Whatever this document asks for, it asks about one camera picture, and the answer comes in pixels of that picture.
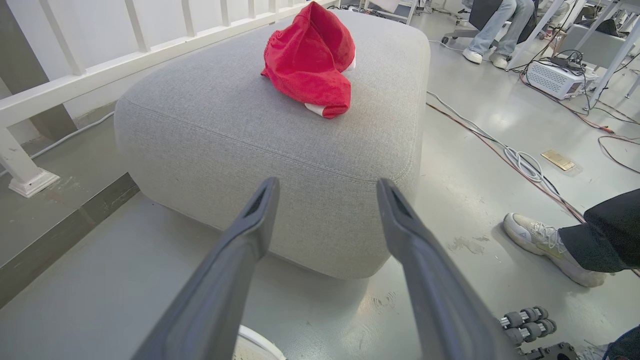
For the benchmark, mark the beige perforated laundry basket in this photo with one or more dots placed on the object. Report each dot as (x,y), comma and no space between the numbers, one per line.
(260,346)

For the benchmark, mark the white metal frame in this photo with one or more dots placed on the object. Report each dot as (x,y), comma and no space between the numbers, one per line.
(400,12)

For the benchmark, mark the red shorts with white trim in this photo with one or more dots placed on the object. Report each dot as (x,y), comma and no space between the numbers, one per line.
(310,60)

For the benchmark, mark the white sneaker of seated person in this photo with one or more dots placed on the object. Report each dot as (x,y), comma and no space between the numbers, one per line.
(499,61)
(472,56)

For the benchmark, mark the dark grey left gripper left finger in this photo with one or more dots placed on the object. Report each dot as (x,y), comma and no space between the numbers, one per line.
(225,280)

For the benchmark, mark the white perforated box device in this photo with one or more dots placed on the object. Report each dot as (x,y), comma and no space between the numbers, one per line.
(550,80)

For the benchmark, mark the blue jeans legs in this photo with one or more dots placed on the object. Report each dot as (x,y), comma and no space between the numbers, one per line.
(500,25)

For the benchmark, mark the dark blue fabric object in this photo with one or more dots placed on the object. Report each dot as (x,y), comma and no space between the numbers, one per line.
(625,345)

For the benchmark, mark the white beige sneaker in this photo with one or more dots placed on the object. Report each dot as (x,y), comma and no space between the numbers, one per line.
(540,240)

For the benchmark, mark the white wooden railing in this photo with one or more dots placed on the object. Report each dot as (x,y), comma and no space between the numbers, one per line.
(75,82)

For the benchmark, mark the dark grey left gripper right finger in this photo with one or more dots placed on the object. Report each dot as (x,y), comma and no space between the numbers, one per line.
(435,300)

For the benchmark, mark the gold floor plate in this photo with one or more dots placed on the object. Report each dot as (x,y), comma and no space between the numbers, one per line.
(557,160)

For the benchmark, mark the black trouser leg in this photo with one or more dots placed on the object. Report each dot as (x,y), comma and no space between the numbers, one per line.
(610,230)

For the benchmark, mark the white slanted table leg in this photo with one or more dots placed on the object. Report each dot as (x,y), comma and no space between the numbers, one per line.
(535,32)
(612,65)

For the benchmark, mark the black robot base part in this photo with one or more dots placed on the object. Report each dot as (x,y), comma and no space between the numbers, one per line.
(550,352)

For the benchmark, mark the grey roller wheels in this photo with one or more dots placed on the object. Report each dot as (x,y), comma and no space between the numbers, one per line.
(527,325)

